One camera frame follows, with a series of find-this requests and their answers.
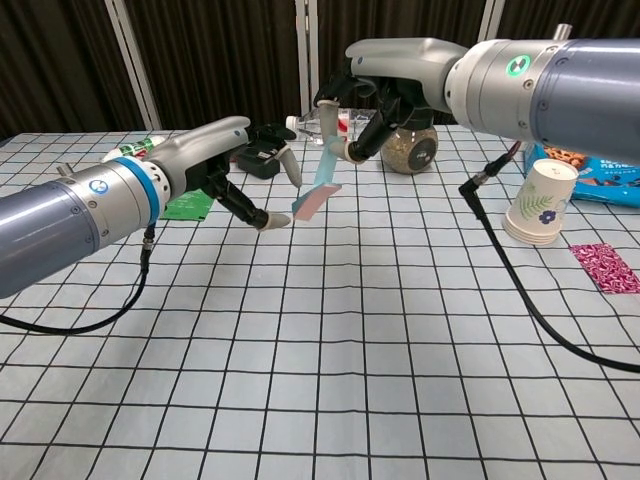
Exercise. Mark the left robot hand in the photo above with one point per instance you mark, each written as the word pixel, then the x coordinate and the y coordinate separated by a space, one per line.
pixel 200 150

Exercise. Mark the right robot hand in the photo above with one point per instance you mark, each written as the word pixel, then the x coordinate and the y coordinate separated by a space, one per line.
pixel 400 65

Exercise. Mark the dark pleated curtain panel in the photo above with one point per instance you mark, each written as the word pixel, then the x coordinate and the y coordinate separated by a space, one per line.
pixel 590 15
pixel 395 20
pixel 55 60
pixel 220 60

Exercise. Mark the green foil packet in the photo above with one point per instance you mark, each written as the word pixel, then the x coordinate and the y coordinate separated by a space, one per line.
pixel 187 205

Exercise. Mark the black box with red tab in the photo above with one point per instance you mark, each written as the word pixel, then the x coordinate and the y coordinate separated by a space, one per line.
pixel 257 162

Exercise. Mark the white bottle green label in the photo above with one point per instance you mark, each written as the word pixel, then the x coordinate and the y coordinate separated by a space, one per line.
pixel 132 150

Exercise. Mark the glass jar black lid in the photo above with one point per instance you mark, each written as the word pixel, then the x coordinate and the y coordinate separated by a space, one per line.
pixel 415 150

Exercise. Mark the clear plastic water bottle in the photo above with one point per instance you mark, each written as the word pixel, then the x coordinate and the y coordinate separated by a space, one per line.
pixel 310 127

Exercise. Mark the floral paper cup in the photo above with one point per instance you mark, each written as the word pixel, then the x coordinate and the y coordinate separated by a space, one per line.
pixel 531 234
pixel 529 242
pixel 542 192
pixel 530 238

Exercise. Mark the light blue checkered tablecloth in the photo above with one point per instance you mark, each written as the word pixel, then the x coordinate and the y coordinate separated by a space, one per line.
pixel 310 350

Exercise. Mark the blue cookie box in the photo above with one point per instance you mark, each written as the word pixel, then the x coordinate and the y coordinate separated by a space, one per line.
pixel 607 185

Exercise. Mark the pink patterned packet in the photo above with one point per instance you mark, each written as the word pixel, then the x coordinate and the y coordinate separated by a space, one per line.
pixel 606 267

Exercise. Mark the white screen frame post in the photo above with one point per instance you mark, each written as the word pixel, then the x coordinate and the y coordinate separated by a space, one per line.
pixel 135 65
pixel 307 50
pixel 487 20

